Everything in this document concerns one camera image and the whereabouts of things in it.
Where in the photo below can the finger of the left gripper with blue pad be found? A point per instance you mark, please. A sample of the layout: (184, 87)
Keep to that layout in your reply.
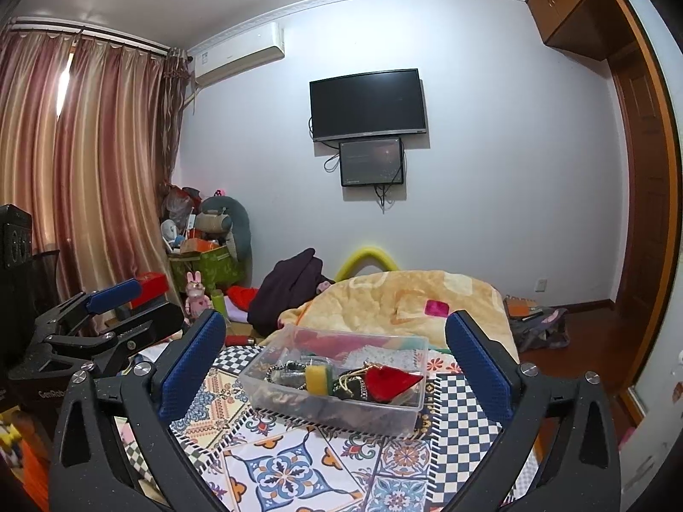
(110, 298)

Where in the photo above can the grey green plush toy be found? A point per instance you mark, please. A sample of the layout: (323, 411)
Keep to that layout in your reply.
(225, 218)

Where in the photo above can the pink striped curtain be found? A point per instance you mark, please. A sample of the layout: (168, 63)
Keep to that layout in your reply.
(88, 138)

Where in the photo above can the pink bunny plush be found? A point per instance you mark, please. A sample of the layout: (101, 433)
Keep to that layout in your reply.
(197, 301)

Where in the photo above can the red box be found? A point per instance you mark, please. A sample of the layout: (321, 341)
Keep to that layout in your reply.
(153, 286)

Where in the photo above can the peach fleece blanket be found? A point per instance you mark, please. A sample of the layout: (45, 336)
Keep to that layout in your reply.
(405, 303)

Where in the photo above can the large black wall television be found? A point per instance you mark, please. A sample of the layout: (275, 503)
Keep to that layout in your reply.
(390, 102)

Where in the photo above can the red velvet pouch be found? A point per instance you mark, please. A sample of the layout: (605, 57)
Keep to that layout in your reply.
(385, 384)

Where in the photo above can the dark purple garment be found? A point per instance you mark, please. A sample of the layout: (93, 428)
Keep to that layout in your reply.
(291, 283)

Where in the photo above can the brown wooden door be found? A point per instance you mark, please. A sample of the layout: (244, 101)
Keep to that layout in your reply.
(654, 187)

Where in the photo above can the small black wall monitor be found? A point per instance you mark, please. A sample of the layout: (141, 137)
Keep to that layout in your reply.
(371, 162)

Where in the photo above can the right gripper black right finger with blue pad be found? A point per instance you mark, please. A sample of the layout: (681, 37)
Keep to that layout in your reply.
(490, 371)

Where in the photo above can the black pouch with silver trim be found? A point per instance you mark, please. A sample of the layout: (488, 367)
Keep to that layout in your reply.
(351, 385)

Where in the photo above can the white air conditioner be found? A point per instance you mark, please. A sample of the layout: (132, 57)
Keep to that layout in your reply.
(224, 57)

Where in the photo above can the grey purple bag on floor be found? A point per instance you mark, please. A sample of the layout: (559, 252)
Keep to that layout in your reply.
(545, 329)

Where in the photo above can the black speaker box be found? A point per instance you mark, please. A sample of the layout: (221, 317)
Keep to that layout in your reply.
(28, 279)

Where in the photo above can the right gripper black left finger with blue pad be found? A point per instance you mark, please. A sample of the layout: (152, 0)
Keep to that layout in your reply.
(183, 366)

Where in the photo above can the clear plastic storage bin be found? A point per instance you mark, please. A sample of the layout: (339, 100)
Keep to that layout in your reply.
(274, 380)

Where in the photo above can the green cardboard box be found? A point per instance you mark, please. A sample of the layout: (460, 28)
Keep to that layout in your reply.
(218, 269)

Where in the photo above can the yellow sponge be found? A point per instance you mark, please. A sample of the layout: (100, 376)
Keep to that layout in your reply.
(319, 379)

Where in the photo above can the wooden upper cabinet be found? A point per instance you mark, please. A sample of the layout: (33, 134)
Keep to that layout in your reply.
(594, 29)

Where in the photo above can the yellow curved foam pillow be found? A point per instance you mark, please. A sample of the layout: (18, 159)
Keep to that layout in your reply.
(367, 255)

